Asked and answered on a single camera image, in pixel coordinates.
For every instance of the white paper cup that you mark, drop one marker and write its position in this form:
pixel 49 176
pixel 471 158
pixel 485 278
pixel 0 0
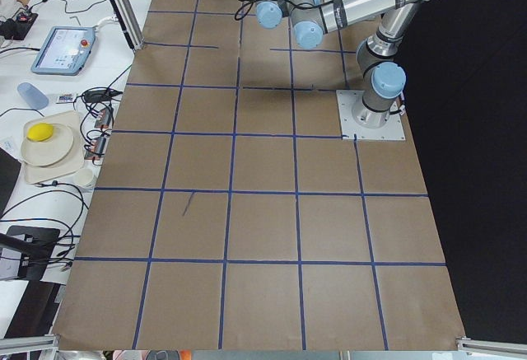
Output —
pixel 85 178

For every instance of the round beige plate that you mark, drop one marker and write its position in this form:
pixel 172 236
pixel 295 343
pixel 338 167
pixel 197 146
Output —
pixel 50 151

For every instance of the blue teach pendant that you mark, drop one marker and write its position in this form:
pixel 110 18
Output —
pixel 65 51

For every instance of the yellow lemon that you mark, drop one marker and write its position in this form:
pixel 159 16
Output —
pixel 40 132

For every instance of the beige tray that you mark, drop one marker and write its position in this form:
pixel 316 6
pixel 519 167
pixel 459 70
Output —
pixel 71 163

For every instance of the aluminium frame post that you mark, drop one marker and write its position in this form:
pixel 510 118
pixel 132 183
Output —
pixel 128 23

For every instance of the blue plastic cup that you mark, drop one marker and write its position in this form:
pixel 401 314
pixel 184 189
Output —
pixel 33 96

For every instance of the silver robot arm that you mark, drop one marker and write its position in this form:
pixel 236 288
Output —
pixel 383 23

